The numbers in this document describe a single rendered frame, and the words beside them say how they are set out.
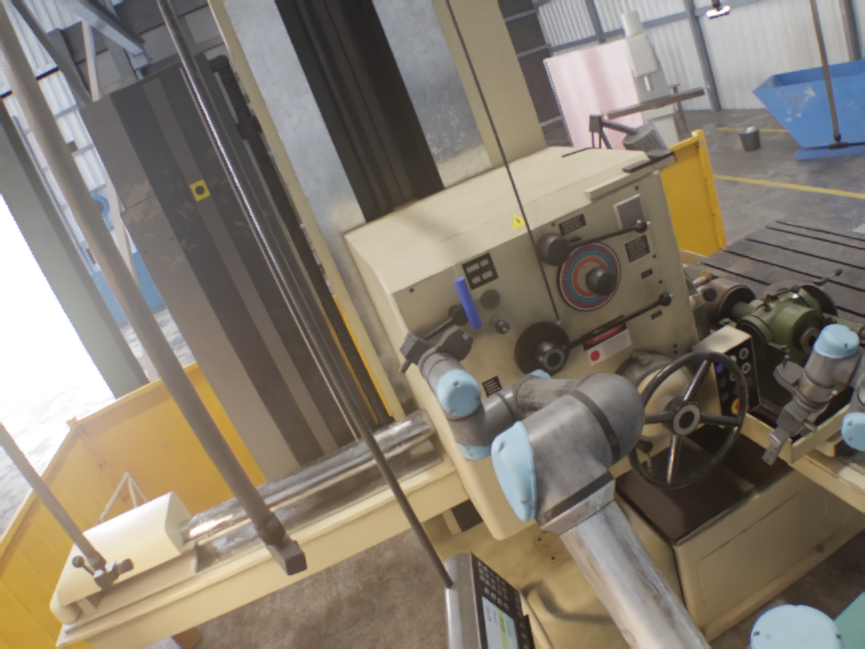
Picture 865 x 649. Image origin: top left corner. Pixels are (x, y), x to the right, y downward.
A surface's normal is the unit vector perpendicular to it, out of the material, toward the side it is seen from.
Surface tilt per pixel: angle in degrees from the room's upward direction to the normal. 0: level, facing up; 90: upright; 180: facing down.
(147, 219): 90
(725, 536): 90
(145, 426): 90
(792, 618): 8
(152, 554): 90
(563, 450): 47
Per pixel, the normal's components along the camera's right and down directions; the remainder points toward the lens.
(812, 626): -0.23, -0.92
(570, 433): -0.01, -0.50
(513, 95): 0.29, 0.27
